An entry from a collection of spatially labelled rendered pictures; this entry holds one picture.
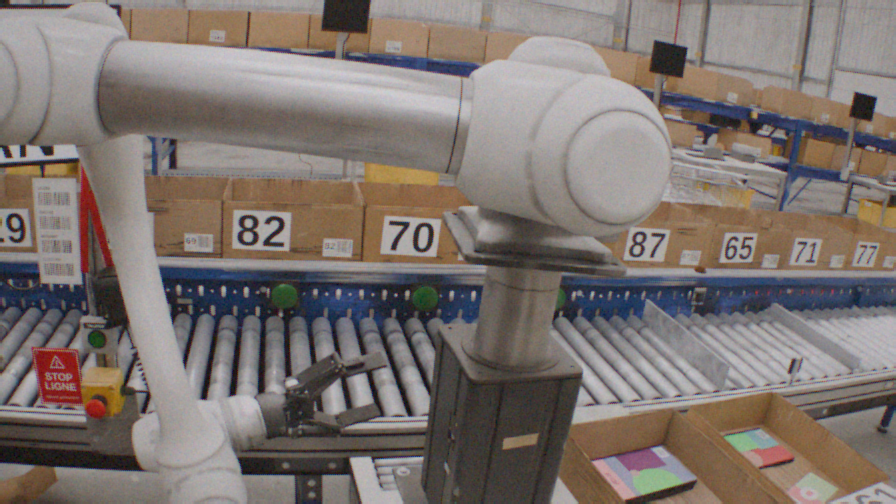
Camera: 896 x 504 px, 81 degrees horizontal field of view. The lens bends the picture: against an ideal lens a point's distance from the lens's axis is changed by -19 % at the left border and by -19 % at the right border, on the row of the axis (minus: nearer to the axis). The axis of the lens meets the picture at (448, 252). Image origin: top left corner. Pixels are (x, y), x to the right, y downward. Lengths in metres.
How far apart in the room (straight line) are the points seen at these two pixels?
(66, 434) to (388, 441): 0.69
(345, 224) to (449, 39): 4.76
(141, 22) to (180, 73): 5.74
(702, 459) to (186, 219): 1.39
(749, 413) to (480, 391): 0.85
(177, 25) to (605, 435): 5.63
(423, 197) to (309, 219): 0.48
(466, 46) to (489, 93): 5.84
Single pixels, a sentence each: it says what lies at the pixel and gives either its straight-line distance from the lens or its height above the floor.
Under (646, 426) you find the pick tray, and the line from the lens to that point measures 1.35.
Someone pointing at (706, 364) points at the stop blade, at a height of 0.77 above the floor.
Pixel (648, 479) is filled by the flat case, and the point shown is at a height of 0.79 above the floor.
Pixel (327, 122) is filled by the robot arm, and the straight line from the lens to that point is 0.61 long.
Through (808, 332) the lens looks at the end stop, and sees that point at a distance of 2.33.
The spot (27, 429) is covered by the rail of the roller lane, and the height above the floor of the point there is 0.71.
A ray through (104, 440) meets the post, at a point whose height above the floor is 0.70.
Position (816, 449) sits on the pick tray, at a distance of 1.52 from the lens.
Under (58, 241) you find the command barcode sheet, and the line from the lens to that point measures 1.21.
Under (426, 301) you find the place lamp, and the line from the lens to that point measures 1.79.
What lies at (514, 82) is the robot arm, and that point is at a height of 1.47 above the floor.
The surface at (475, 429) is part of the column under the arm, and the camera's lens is 0.91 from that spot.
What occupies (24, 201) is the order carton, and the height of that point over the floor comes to 1.04.
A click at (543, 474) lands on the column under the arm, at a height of 0.89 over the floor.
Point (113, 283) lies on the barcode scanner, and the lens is 1.14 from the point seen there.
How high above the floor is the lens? 1.50
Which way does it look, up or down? 18 degrees down
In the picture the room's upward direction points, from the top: 7 degrees clockwise
